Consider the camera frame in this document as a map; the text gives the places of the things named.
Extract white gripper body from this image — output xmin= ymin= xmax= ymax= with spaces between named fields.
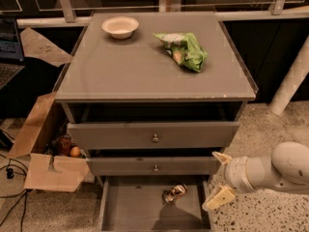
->
xmin=224 ymin=157 xmax=249 ymax=193

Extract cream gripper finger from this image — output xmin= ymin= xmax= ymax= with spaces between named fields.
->
xmin=202 ymin=185 xmax=236 ymax=211
xmin=212 ymin=152 xmax=232 ymax=165

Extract orange soda can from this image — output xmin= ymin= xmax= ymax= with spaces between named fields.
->
xmin=162 ymin=184 xmax=187 ymax=204

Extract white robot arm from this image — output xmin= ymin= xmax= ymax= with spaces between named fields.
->
xmin=202 ymin=142 xmax=309 ymax=211

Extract grey bottom drawer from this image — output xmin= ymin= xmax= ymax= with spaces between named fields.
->
xmin=98 ymin=175 xmax=214 ymax=232

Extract grey drawer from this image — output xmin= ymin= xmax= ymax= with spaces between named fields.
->
xmin=68 ymin=122 xmax=239 ymax=150
xmin=87 ymin=157 xmax=219 ymax=176
xmin=98 ymin=175 xmax=214 ymax=232

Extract grey drawer cabinet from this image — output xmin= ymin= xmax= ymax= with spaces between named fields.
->
xmin=53 ymin=11 xmax=259 ymax=186

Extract grey middle drawer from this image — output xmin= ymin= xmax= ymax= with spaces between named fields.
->
xmin=87 ymin=157 xmax=219 ymax=176

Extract grey top drawer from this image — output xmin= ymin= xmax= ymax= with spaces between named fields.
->
xmin=68 ymin=122 xmax=239 ymax=150

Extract white diagonal pole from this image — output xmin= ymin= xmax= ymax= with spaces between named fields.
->
xmin=268 ymin=36 xmax=309 ymax=115

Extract green chip bag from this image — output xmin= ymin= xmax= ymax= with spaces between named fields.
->
xmin=154 ymin=33 xmax=208 ymax=73

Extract orange fruit in box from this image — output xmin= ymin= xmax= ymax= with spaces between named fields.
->
xmin=70 ymin=146 xmax=81 ymax=158

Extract dark red jar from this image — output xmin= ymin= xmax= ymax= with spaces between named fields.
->
xmin=58 ymin=135 xmax=71 ymax=156

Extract white paper bowl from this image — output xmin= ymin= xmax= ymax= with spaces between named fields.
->
xmin=101 ymin=16 xmax=139 ymax=40

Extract open cardboard box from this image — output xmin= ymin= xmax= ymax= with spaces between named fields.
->
xmin=7 ymin=92 xmax=95 ymax=192

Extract brown cardboard sheet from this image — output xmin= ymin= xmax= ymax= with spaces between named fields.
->
xmin=20 ymin=28 xmax=72 ymax=67

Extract black laptop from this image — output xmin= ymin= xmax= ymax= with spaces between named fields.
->
xmin=0 ymin=15 xmax=24 ymax=89

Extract black floor cables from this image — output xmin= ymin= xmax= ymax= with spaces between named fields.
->
xmin=0 ymin=129 xmax=33 ymax=232

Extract metal railing frame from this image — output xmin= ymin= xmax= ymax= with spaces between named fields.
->
xmin=0 ymin=0 xmax=309 ymax=29

